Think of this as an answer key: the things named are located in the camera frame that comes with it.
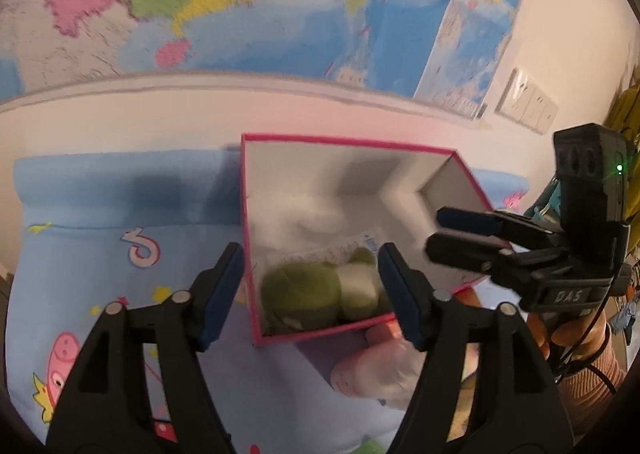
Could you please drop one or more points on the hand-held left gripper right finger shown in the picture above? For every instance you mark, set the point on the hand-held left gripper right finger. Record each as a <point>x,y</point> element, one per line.
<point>400,294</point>

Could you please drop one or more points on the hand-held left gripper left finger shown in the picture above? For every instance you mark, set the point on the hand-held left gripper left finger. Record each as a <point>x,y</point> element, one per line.
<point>222,299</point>

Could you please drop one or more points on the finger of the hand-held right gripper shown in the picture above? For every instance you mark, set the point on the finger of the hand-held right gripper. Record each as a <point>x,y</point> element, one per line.
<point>460,219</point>
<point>450,249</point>

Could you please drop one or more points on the green plush toy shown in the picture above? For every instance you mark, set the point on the green plush toy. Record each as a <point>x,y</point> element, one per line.
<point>300,289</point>

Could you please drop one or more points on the pink soft toy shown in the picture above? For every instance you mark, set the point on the pink soft toy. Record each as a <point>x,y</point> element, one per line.
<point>370,374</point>

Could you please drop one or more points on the pink cardboard box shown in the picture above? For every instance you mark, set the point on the pink cardboard box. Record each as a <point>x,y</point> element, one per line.
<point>310,184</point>

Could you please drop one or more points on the person's right forearm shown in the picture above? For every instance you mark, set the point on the person's right forearm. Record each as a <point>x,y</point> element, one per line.
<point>595,384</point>

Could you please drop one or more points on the person's right hand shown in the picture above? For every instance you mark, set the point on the person's right hand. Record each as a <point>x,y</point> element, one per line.
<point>570,329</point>

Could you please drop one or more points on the clear plastic packet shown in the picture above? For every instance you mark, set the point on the clear plastic packet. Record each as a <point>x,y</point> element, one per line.
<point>345,249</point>

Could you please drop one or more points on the yellow cloth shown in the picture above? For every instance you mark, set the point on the yellow cloth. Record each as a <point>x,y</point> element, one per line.
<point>627,108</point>

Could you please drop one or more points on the blue printed blanket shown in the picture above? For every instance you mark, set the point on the blue printed blanket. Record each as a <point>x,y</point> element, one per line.
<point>100,259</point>

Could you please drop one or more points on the white wall switch panel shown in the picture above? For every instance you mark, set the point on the white wall switch panel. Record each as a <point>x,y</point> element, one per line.
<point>527,101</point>

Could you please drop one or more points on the blue wall map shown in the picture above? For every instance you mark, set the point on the blue wall map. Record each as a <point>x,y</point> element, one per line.
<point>465,48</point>

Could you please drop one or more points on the colourful wall map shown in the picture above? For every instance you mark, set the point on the colourful wall map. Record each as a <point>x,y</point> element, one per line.
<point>250,8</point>

